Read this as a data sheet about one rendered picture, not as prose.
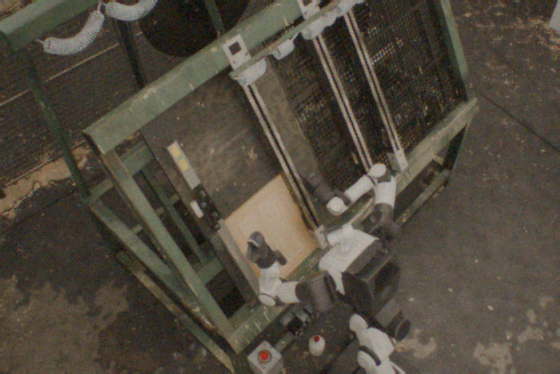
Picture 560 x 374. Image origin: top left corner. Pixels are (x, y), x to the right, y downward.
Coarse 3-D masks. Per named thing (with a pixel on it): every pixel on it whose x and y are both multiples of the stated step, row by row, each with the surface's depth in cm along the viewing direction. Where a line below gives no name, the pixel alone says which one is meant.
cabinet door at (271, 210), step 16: (256, 192) 261; (272, 192) 265; (288, 192) 271; (240, 208) 256; (256, 208) 261; (272, 208) 267; (288, 208) 273; (240, 224) 257; (256, 224) 263; (272, 224) 269; (288, 224) 275; (304, 224) 281; (240, 240) 258; (272, 240) 271; (288, 240) 277; (304, 240) 283; (288, 256) 279; (304, 256) 285; (256, 272) 268; (288, 272) 281
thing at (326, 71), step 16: (304, 16) 247; (320, 16) 253; (320, 48) 263; (320, 64) 264; (336, 80) 270; (336, 96) 272; (336, 112) 280; (352, 112) 281; (352, 128) 284; (352, 144) 288; (368, 160) 294; (368, 192) 306
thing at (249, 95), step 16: (224, 48) 225; (240, 64) 231; (256, 64) 223; (240, 96) 245; (256, 96) 243; (256, 112) 245; (256, 128) 254; (272, 128) 252; (272, 144) 253; (272, 160) 263; (288, 160) 261; (288, 176) 262; (304, 192) 270; (304, 208) 272; (320, 224) 281; (320, 240) 283
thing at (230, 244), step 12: (168, 144) 227; (180, 156) 229; (180, 168) 230; (192, 180) 235; (192, 192) 238; (228, 240) 252; (228, 252) 256; (240, 252) 257; (240, 264) 258; (252, 276) 264; (252, 288) 266
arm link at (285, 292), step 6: (282, 276) 250; (282, 282) 247; (288, 282) 248; (294, 282) 238; (276, 288) 245; (282, 288) 241; (288, 288) 238; (294, 288) 234; (264, 294) 244; (276, 294) 243; (282, 294) 240; (288, 294) 237; (294, 294) 234; (264, 300) 246; (270, 300) 243; (276, 300) 243; (282, 300) 242; (288, 300) 240; (294, 300) 237
